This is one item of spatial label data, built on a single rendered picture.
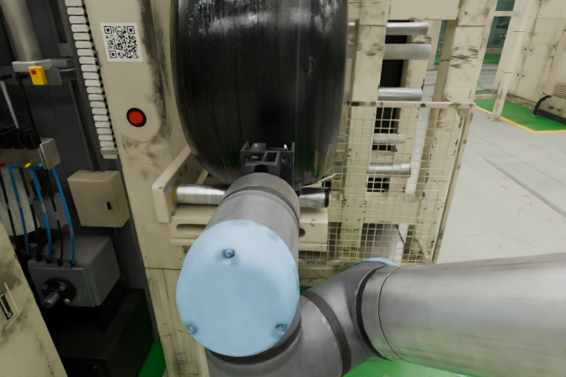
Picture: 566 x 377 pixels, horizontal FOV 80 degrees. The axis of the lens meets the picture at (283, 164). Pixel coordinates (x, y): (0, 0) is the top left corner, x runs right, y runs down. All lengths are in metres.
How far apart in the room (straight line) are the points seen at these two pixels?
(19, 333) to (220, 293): 0.84
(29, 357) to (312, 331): 0.86
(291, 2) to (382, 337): 0.44
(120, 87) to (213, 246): 0.62
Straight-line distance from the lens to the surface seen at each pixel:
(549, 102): 5.39
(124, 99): 0.84
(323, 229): 0.76
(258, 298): 0.26
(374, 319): 0.35
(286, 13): 0.54
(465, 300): 0.28
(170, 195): 0.79
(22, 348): 1.09
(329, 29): 0.55
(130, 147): 0.87
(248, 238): 0.25
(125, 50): 0.81
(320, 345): 0.36
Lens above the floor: 1.29
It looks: 25 degrees down
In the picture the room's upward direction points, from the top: straight up
